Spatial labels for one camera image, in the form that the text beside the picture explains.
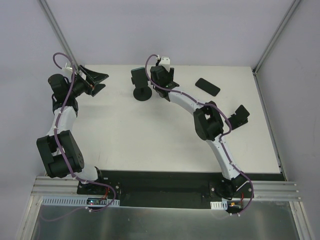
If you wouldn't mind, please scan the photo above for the black phone teal edge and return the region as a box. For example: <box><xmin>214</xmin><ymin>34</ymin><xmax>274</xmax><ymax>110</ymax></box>
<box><xmin>130</xmin><ymin>67</ymin><xmax>148</xmax><ymax>88</ymax></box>

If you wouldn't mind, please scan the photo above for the aluminium frame post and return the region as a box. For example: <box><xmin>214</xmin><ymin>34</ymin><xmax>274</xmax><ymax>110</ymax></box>
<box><xmin>252</xmin><ymin>0</ymin><xmax>303</xmax><ymax>76</ymax></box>
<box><xmin>37</xmin><ymin>0</ymin><xmax>80</xmax><ymax>73</ymax></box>

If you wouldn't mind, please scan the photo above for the left aluminium frame post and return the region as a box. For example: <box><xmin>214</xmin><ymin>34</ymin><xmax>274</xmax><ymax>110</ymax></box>
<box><xmin>37</xmin><ymin>0</ymin><xmax>80</xmax><ymax>73</ymax></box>

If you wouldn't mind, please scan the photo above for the right aluminium frame post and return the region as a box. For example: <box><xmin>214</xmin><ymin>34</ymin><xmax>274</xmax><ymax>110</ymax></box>
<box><xmin>252</xmin><ymin>0</ymin><xmax>303</xmax><ymax>76</ymax></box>

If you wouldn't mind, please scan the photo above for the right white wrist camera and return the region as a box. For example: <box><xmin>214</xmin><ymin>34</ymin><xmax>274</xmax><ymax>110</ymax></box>
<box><xmin>155</xmin><ymin>55</ymin><xmax>171</xmax><ymax>72</ymax></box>

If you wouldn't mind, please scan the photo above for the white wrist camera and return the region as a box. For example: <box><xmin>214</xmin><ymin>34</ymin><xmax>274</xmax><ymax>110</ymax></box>
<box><xmin>62</xmin><ymin>62</ymin><xmax>73</xmax><ymax>76</ymax></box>
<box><xmin>155</xmin><ymin>55</ymin><xmax>171</xmax><ymax>72</ymax></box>

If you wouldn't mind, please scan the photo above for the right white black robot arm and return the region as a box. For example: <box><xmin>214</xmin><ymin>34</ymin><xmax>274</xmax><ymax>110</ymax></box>
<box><xmin>150</xmin><ymin>65</ymin><xmax>248</xmax><ymax>199</ymax></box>

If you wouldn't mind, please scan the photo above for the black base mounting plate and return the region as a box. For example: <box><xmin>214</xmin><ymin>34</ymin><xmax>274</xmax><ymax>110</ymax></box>
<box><xmin>76</xmin><ymin>169</ymin><xmax>255</xmax><ymax>208</ymax></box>

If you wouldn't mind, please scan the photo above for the black folding phone stand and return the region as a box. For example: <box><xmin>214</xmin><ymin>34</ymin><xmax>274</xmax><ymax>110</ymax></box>
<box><xmin>228</xmin><ymin>105</ymin><xmax>250</xmax><ymax>130</ymax></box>

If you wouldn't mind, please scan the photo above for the black round-base phone stand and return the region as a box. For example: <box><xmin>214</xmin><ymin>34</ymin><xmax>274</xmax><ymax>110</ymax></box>
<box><xmin>133</xmin><ymin>86</ymin><xmax>152</xmax><ymax>102</ymax></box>

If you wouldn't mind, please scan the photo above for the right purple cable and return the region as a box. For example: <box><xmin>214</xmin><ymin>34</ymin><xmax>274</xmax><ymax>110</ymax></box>
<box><xmin>144</xmin><ymin>54</ymin><xmax>256</xmax><ymax>218</ymax></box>

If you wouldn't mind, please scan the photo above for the left white cable duct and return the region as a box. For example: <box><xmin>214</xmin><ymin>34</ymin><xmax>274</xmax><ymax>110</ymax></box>
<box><xmin>42</xmin><ymin>196</ymin><xmax>120</xmax><ymax>208</ymax></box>

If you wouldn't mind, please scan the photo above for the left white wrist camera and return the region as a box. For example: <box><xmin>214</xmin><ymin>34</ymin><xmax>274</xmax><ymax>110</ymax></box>
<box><xmin>62</xmin><ymin>62</ymin><xmax>73</xmax><ymax>76</ymax></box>

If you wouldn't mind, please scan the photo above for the white cable duct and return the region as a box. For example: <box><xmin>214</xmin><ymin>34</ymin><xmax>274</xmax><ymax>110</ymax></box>
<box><xmin>42</xmin><ymin>196</ymin><xmax>120</xmax><ymax>208</ymax></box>
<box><xmin>210</xmin><ymin>198</ymin><xmax>244</xmax><ymax>211</ymax></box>

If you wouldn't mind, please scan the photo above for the black phone far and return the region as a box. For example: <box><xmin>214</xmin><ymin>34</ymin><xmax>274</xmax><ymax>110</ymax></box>
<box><xmin>195</xmin><ymin>78</ymin><xmax>221</xmax><ymax>97</ymax></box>

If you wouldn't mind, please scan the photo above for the right white cable duct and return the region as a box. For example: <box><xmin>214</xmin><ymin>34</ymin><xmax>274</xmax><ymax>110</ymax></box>
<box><xmin>210</xmin><ymin>198</ymin><xmax>244</xmax><ymax>211</ymax></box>

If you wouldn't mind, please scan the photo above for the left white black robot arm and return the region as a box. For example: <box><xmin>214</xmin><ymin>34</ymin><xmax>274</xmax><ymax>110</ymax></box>
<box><xmin>36</xmin><ymin>66</ymin><xmax>109</xmax><ymax>195</ymax></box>

